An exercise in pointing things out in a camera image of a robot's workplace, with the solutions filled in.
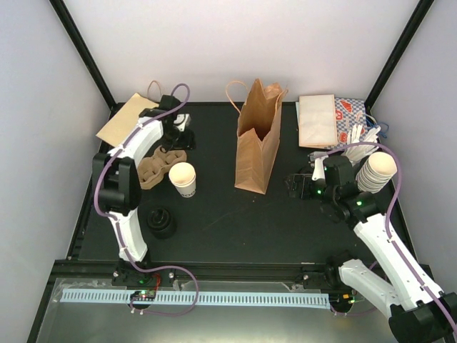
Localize light blue cable duct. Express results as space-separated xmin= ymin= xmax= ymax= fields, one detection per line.
xmin=60 ymin=289 xmax=331 ymax=309

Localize brown kraft paper bag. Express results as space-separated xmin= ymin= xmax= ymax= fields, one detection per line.
xmin=226 ymin=79 xmax=288 ymax=194

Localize black frame post left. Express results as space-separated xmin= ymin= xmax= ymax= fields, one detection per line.
xmin=49 ymin=0 xmax=116 ymax=110

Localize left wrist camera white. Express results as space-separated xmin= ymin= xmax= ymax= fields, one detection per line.
xmin=174 ymin=114 xmax=191 ymax=132

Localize black frame post right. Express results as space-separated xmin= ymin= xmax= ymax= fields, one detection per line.
xmin=364 ymin=0 xmax=434 ymax=112

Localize white paper cup black print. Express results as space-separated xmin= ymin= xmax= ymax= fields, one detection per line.
xmin=169 ymin=162 xmax=196 ymax=198

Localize blue checkered paper bag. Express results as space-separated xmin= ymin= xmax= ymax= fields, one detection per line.
xmin=332 ymin=97 xmax=389 ymax=149

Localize stack of white paper cups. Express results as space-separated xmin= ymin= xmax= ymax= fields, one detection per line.
xmin=356 ymin=151 xmax=398 ymax=194

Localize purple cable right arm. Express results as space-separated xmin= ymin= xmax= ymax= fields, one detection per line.
xmin=321 ymin=141 xmax=457 ymax=337

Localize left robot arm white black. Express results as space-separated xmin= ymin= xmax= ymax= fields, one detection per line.
xmin=92 ymin=94 xmax=196 ymax=286

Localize bundle of white straws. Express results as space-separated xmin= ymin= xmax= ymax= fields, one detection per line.
xmin=343 ymin=124 xmax=381 ymax=165

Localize stacked pulp cup carriers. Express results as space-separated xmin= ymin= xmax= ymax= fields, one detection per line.
xmin=137 ymin=146 xmax=187 ymax=190

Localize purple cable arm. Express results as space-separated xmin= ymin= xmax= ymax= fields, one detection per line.
xmin=321 ymin=141 xmax=457 ymax=337
xmin=93 ymin=83 xmax=199 ymax=319

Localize black lid stack left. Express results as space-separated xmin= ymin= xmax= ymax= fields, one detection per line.
xmin=147 ymin=207 xmax=177 ymax=239

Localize black frame post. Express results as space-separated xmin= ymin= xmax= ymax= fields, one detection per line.
xmin=364 ymin=0 xmax=434 ymax=112
xmin=49 ymin=0 xmax=116 ymax=110

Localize white paper bag brown trim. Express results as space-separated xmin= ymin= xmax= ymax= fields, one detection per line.
xmin=298 ymin=94 xmax=338 ymax=147

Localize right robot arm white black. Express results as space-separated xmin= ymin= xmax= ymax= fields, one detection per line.
xmin=285 ymin=155 xmax=456 ymax=342

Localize tan paper bag with handles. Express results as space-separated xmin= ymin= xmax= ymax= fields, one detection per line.
xmin=96 ymin=93 xmax=159 ymax=146

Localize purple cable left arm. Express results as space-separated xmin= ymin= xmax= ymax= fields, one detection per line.
xmin=93 ymin=83 xmax=199 ymax=319

